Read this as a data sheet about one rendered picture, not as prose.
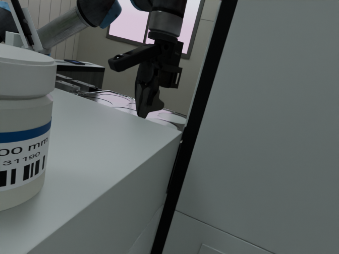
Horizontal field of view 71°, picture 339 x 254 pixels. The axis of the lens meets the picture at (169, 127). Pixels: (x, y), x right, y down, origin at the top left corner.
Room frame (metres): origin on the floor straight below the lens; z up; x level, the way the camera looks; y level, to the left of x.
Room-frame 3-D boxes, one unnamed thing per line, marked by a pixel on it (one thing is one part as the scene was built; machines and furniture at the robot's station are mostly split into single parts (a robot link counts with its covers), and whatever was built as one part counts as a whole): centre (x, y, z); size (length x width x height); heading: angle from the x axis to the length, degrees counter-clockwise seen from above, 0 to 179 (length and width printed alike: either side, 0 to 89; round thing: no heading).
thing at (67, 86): (0.78, 0.37, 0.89); 0.08 x 0.03 x 0.03; 74
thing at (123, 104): (0.65, 0.13, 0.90); 0.34 x 0.34 x 0.01; 74
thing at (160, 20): (0.60, 0.07, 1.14); 0.08 x 0.08 x 0.05
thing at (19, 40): (0.44, 0.30, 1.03); 0.06 x 0.04 x 0.13; 74
